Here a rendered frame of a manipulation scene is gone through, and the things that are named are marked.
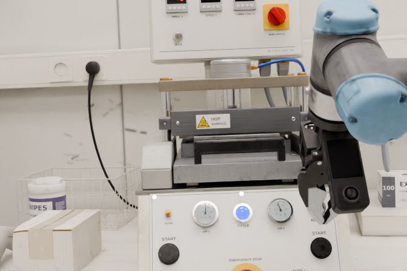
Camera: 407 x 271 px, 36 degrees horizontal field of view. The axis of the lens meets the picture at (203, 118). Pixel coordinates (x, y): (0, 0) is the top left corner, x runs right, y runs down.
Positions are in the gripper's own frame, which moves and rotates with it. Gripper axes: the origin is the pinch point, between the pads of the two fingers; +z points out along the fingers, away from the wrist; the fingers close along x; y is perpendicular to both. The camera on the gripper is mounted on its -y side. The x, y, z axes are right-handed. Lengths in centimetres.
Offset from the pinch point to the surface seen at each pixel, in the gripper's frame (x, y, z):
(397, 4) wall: -35, 83, 9
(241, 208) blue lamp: 12.1, 5.4, 2.3
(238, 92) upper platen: 10.6, 33.1, -0.7
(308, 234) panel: 1.7, 2.2, 5.3
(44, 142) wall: 65, 80, 48
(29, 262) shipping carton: 52, 13, 22
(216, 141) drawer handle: 15.6, 13.9, -4.8
